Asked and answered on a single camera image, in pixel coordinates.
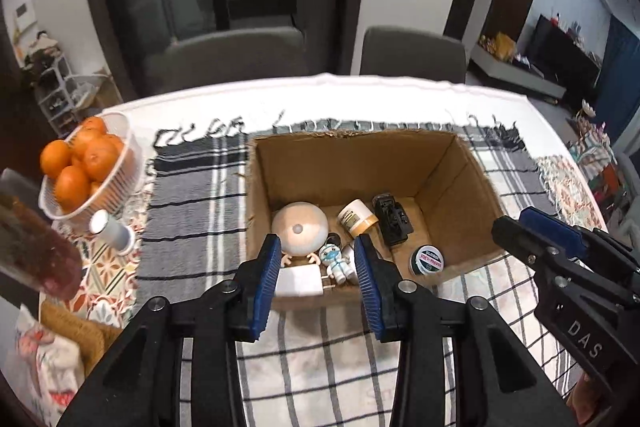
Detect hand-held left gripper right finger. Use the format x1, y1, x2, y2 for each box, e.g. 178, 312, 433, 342
354, 234, 578, 427

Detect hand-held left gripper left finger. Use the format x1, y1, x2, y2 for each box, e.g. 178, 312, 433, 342
56, 233, 283, 427

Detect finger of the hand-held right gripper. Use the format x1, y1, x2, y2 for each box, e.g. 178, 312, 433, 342
518, 207, 640, 270
491, 216, 588, 279

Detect white charger plug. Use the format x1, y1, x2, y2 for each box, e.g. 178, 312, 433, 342
274, 268, 335, 299

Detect masked white figurine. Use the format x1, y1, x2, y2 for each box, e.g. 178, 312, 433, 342
319, 233, 358, 285

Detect round black tin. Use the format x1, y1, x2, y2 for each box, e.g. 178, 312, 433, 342
408, 245, 445, 278

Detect small cream jar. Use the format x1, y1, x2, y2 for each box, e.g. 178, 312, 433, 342
336, 199, 380, 238

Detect black stapler-like device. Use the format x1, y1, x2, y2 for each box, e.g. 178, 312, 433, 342
372, 193, 415, 248

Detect brown cardboard box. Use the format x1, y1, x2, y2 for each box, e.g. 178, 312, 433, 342
246, 129, 506, 312

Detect person's right hand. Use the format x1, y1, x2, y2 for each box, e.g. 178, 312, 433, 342
565, 372, 608, 427

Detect grey plaid tablecloth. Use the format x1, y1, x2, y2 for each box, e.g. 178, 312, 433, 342
135, 112, 606, 427

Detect white television cabinet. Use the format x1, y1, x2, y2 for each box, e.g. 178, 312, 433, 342
470, 44, 568, 102

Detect white cylinder speaker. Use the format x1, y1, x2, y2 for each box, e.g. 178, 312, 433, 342
90, 209, 136, 255

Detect blue curtain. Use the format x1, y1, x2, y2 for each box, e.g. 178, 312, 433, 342
597, 14, 640, 148

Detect white plastic fruit basket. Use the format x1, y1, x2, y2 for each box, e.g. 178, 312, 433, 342
39, 112, 138, 222

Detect yellow paper bag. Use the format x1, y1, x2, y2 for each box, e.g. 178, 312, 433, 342
492, 33, 516, 60

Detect woven tissue box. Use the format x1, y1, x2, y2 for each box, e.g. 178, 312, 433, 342
40, 301, 123, 378

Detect grey dining chair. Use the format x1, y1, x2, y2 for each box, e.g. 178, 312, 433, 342
162, 27, 310, 90
360, 26, 468, 84

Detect pile of oranges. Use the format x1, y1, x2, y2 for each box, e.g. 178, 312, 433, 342
40, 117, 126, 214

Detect glass vase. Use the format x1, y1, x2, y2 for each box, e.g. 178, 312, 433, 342
0, 169, 85, 298

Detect white storage box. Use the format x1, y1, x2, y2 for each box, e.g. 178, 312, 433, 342
65, 69, 123, 108

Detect white shoe shelf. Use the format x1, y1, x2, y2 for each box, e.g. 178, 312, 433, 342
35, 54, 76, 132

